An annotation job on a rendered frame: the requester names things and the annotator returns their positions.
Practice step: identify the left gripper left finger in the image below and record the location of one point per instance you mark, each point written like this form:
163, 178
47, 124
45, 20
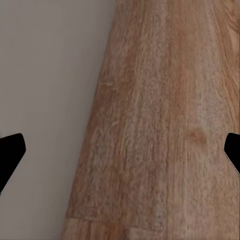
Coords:
12, 149

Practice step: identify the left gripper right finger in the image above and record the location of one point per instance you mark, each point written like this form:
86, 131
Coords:
232, 149

